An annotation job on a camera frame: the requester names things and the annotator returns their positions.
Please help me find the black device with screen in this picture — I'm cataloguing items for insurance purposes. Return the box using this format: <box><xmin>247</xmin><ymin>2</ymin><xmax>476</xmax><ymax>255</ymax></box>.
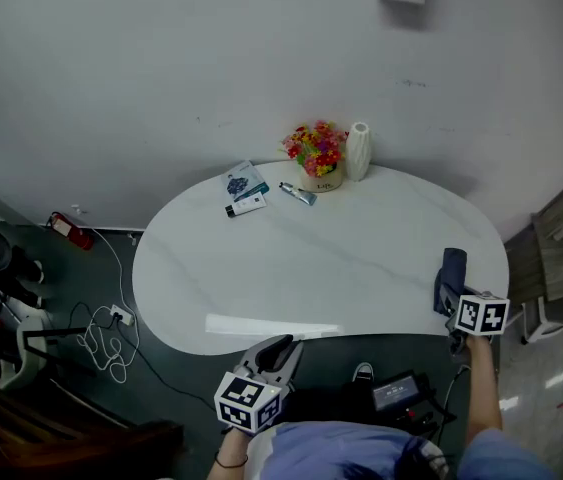
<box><xmin>371</xmin><ymin>371</ymin><xmax>422</xmax><ymax>413</ymax></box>

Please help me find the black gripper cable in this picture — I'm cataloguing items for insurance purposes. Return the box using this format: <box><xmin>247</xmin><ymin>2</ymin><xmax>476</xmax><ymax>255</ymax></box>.
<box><xmin>430</xmin><ymin>362</ymin><xmax>472</xmax><ymax>444</ymax></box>

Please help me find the dark blue cloth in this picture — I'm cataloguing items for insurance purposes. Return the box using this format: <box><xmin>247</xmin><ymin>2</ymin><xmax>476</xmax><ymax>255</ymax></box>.
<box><xmin>433</xmin><ymin>246</ymin><xmax>468</xmax><ymax>317</ymax></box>

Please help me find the white chair with black legs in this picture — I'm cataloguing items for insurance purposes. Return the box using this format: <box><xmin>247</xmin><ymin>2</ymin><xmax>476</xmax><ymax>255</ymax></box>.
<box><xmin>0</xmin><ymin>312</ymin><xmax>97</xmax><ymax>392</ymax></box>

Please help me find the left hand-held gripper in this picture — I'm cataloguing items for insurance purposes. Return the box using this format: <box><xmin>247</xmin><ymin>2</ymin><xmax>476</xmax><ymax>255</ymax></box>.
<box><xmin>213</xmin><ymin>333</ymin><xmax>305</xmax><ymax>437</ymax></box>

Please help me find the red fire extinguisher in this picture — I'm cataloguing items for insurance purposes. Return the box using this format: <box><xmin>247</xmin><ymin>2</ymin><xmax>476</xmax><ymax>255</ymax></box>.
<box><xmin>45</xmin><ymin>211</ymin><xmax>96</xmax><ymax>252</ymax></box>

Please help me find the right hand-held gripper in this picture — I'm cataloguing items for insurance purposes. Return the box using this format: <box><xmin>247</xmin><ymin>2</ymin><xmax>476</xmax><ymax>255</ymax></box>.
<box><xmin>433</xmin><ymin>280</ymin><xmax>511</xmax><ymax>357</ymax></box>

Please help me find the person's blue shirt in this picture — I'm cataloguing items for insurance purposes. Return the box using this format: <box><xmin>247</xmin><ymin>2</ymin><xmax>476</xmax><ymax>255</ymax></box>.
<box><xmin>245</xmin><ymin>420</ymin><xmax>557</xmax><ymax>480</ymax></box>

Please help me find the black wrist band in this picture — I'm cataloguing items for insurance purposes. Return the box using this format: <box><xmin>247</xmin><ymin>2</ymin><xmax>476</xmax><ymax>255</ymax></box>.
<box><xmin>213</xmin><ymin>450</ymin><xmax>250</xmax><ymax>469</ymax></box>

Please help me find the white kidney-shaped table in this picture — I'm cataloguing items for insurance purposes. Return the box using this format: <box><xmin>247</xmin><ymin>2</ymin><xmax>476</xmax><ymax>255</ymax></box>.
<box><xmin>131</xmin><ymin>160</ymin><xmax>511</xmax><ymax>357</ymax></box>

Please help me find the white power strip with cables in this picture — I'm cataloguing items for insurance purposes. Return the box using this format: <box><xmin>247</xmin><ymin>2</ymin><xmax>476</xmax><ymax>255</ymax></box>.
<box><xmin>76</xmin><ymin>227</ymin><xmax>141</xmax><ymax>385</ymax></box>

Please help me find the blue and silver tube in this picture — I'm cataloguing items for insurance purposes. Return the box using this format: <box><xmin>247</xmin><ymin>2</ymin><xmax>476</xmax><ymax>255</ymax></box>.
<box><xmin>279</xmin><ymin>181</ymin><xmax>318</xmax><ymax>207</ymax></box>

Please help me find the white tube with black cap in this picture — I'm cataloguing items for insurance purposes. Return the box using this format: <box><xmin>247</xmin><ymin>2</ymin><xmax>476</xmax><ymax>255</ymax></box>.
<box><xmin>224</xmin><ymin>191</ymin><xmax>268</xmax><ymax>219</ymax></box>

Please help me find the black floor cable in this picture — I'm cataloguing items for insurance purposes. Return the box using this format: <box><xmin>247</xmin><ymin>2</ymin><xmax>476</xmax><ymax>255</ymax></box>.
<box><xmin>68</xmin><ymin>301</ymin><xmax>217</xmax><ymax>412</ymax></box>

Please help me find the brown wooden staircase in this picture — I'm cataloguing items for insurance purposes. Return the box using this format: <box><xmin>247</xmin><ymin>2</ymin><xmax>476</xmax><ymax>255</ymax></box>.
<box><xmin>0</xmin><ymin>347</ymin><xmax>185</xmax><ymax>480</ymax></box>

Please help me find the cream pot of colourful flowers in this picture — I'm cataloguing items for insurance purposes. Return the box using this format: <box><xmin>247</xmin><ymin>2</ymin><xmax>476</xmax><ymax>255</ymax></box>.
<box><xmin>280</xmin><ymin>120</ymin><xmax>350</xmax><ymax>194</ymax></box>

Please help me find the person's right forearm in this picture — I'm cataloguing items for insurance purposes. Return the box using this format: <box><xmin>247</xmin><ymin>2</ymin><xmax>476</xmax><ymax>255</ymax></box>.
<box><xmin>463</xmin><ymin>335</ymin><xmax>505</xmax><ymax>447</ymax></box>

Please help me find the grey wooden shelf desk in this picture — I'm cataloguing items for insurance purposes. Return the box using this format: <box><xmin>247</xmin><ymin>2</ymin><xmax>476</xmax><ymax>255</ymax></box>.
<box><xmin>503</xmin><ymin>150</ymin><xmax>563</xmax><ymax>314</ymax></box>

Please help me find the white ribbed vase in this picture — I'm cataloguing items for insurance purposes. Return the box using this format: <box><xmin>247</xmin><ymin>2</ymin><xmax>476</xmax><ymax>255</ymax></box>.
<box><xmin>344</xmin><ymin>121</ymin><xmax>373</xmax><ymax>183</ymax></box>

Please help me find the person's left forearm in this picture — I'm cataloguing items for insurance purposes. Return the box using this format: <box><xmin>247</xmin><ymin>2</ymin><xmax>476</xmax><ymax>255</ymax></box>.
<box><xmin>205</xmin><ymin>427</ymin><xmax>252</xmax><ymax>480</ymax></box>

